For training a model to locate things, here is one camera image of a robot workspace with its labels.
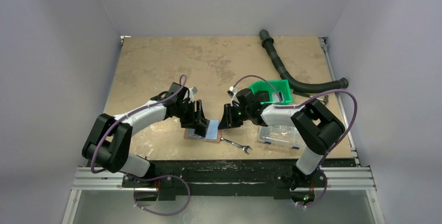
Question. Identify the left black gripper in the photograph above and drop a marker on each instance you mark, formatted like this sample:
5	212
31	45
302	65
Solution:
195	117

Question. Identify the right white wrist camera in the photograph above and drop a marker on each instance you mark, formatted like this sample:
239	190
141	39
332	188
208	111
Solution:
232	92

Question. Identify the green plastic bin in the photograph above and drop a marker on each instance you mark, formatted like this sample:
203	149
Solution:
263	91

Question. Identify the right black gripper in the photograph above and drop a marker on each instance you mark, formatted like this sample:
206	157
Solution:
233	114

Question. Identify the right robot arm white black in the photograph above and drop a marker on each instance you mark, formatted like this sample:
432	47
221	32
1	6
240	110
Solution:
319	128

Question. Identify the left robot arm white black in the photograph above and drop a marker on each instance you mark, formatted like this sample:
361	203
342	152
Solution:
109	140

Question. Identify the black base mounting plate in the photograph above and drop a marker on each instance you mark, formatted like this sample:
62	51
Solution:
238	177

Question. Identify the clear plastic screw box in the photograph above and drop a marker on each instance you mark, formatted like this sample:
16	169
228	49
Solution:
286	136

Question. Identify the silver open-end wrench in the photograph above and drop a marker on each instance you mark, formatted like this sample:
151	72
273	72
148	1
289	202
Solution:
244	148

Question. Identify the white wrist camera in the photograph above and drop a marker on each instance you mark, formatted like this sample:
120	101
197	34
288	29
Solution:
232	92
191	93

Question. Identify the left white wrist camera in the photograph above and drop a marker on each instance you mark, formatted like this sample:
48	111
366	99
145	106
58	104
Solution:
191	93

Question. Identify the brown leather card holder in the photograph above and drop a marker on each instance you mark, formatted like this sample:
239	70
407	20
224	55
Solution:
212	134

